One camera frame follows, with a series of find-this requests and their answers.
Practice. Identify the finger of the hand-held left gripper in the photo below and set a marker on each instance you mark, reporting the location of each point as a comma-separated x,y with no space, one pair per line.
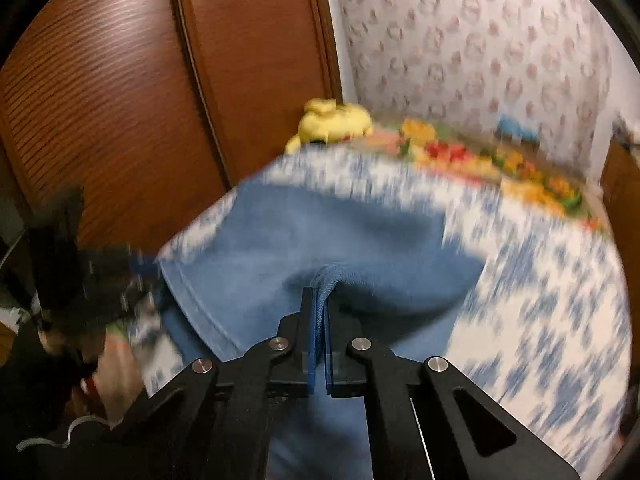
144,268

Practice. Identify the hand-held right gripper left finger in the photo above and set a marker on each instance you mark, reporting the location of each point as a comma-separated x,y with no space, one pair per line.
312,340

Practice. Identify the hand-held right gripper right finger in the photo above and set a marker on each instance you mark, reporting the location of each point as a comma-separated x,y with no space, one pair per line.
329,355

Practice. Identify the blue denim pants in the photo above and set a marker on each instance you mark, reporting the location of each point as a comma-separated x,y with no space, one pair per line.
300,240

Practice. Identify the person's left forearm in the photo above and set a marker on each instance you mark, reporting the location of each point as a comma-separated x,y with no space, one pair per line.
115,380

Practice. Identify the person's black hoodie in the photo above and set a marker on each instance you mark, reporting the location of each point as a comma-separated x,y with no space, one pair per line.
40,410

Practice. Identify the brown wooden wardrobe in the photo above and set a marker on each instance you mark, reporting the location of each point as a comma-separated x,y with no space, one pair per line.
150,85

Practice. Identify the white blue floral bedsheet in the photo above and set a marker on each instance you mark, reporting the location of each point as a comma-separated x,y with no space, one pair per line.
525,285

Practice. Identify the yellow plush toy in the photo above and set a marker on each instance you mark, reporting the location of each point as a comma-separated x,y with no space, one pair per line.
335,120

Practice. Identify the floral plush blanket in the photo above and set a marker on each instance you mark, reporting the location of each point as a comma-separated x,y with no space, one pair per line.
450,152

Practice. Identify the light blue bag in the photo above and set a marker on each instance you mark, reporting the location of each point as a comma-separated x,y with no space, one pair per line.
517,127

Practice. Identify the wooden dresser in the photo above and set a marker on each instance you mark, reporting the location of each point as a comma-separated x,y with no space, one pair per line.
620,175

